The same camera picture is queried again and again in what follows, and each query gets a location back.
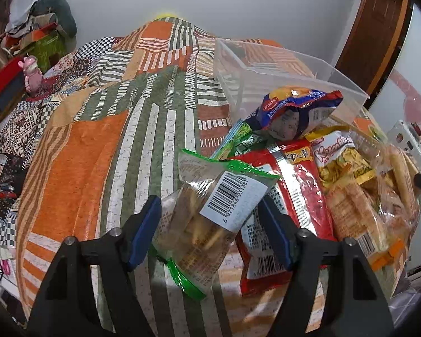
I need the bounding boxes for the clear plastic storage bin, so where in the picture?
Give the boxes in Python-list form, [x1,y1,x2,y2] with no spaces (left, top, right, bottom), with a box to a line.
[214,39,368,124]

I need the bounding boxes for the patchwork orange green blanket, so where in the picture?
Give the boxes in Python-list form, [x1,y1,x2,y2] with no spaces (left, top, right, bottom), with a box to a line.
[0,17,290,336]

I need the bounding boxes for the blue orange snack bag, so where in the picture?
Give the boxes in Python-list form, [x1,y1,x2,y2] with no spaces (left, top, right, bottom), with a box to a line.
[246,86,344,141]

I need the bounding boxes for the brown wooden door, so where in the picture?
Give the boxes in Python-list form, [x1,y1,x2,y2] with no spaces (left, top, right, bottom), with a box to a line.
[336,0,413,108]

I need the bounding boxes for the pink plush toy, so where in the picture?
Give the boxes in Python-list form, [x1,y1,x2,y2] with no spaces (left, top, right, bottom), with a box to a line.
[18,56,43,95]

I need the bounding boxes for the clear bag round crackers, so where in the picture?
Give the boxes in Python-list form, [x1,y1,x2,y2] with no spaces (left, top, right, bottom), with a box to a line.
[325,145,419,299]

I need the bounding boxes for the green-edged biscuit stick bag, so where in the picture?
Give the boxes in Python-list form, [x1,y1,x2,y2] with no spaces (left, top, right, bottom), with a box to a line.
[152,149,279,300]

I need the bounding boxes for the pile of clothes and boxes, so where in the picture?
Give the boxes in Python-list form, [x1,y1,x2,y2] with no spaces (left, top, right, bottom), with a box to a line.
[0,0,77,72]

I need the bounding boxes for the yellow snack bag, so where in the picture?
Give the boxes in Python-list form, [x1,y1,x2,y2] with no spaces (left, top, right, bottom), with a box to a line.
[304,126,375,190]

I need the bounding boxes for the red snack bag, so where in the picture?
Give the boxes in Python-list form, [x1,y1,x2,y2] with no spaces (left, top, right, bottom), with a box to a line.
[234,139,335,296]

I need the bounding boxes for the green snack packet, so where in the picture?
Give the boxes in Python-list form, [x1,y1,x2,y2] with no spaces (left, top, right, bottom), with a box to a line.
[210,119,267,161]

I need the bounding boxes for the red box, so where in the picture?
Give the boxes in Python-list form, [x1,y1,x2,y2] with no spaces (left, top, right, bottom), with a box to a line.
[0,56,22,94]

